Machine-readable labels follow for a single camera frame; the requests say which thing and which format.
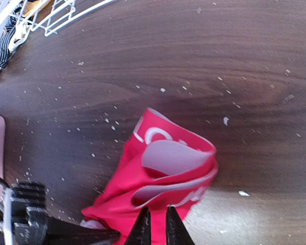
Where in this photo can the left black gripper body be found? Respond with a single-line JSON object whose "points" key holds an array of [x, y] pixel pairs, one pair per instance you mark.
{"points": [[24, 220]]}

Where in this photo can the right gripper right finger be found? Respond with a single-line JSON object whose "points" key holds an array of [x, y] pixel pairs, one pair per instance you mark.
{"points": [[176, 233]]}

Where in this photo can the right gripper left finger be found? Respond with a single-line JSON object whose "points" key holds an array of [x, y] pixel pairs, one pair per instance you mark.
{"points": [[141, 231]]}

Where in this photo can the red white-trimmed underwear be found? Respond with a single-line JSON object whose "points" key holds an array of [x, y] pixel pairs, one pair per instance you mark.
{"points": [[162, 165]]}

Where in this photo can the striped navy underwear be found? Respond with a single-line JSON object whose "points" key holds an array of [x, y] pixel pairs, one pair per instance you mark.
{"points": [[9, 42]]}

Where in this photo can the white wire dish rack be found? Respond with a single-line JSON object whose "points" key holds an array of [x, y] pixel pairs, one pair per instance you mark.
{"points": [[55, 16]]}

